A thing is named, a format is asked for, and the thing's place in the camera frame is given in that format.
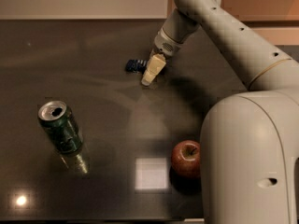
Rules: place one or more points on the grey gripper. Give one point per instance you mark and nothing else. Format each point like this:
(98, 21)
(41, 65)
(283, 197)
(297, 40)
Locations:
(164, 46)

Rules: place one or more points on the blue rxbar blueberry wrapper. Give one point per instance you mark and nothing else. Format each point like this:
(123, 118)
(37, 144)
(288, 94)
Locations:
(136, 66)

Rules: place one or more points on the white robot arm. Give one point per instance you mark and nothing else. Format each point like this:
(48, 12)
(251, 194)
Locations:
(249, 141)

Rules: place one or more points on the red apple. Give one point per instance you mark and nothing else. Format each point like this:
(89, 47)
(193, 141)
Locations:
(185, 159)

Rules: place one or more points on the green soda can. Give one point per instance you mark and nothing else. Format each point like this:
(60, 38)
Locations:
(57, 120)

